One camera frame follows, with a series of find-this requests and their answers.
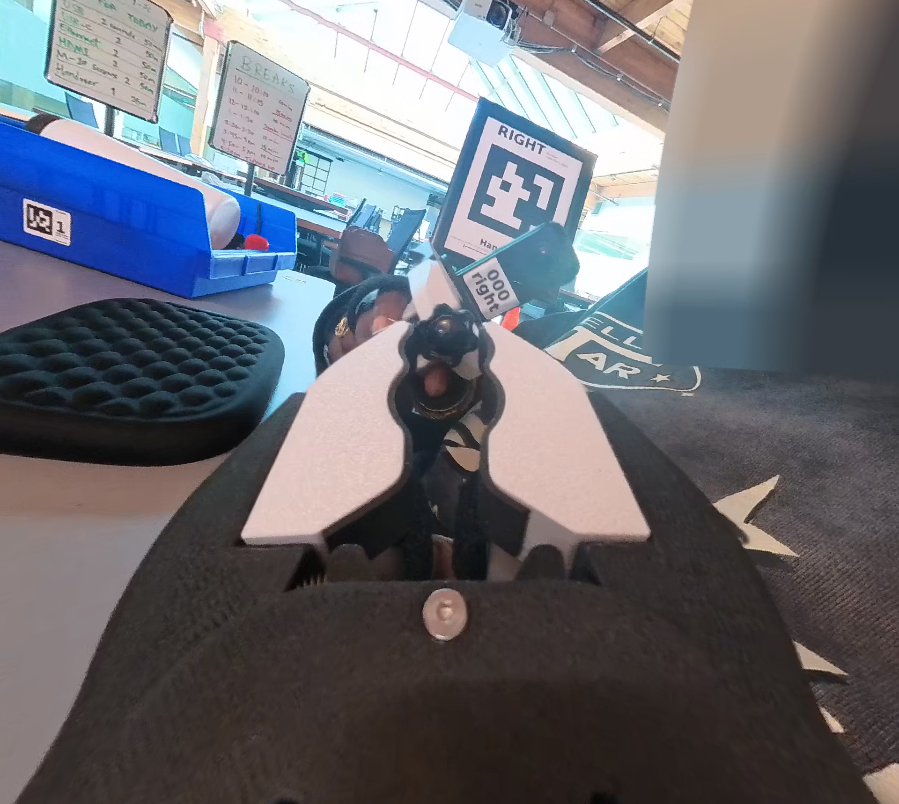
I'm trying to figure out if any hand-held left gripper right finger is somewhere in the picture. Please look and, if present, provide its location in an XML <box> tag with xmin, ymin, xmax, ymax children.
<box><xmin>483</xmin><ymin>321</ymin><xmax>650</xmax><ymax>580</ymax></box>

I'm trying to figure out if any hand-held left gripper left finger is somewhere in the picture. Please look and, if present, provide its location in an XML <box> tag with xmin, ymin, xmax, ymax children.
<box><xmin>240</xmin><ymin>321</ymin><xmax>410</xmax><ymax>548</ymax></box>

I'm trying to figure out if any black star knob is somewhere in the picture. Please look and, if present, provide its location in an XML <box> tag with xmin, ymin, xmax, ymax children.
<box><xmin>409</xmin><ymin>302</ymin><xmax>487</xmax><ymax>359</ymax></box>

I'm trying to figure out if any blue plastic bin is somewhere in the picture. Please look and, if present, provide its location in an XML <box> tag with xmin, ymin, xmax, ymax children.
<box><xmin>0</xmin><ymin>116</ymin><xmax>298</xmax><ymax>300</ymax></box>

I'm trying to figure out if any person's right hand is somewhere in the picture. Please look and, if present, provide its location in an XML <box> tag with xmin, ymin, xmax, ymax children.
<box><xmin>326</xmin><ymin>290</ymin><xmax>415</xmax><ymax>360</ymax></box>

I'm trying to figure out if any brown office chair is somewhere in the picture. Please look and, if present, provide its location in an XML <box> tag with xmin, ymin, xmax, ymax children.
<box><xmin>337</xmin><ymin>225</ymin><xmax>398</xmax><ymax>278</ymax></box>

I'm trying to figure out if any black framed marker sign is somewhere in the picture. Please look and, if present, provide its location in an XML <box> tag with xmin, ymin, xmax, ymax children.
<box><xmin>430</xmin><ymin>96</ymin><xmax>599</xmax><ymax>257</ymax></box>

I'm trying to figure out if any black dimpled wrist pad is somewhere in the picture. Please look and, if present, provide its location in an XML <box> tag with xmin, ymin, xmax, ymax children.
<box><xmin>0</xmin><ymin>299</ymin><xmax>285</xmax><ymax>467</ymax></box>

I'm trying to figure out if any white ceiling projector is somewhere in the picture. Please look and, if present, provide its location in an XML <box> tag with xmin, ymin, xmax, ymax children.
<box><xmin>447</xmin><ymin>0</ymin><xmax>524</xmax><ymax>68</ymax></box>

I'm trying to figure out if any whiteboard with red writing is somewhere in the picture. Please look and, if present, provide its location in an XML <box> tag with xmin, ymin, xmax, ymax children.
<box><xmin>208</xmin><ymin>40</ymin><xmax>311</xmax><ymax>176</ymax></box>

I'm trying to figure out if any whiteboard with green writing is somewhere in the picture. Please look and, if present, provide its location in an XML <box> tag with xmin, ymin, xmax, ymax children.
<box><xmin>44</xmin><ymin>0</ymin><xmax>174</xmax><ymax>123</ymax></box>

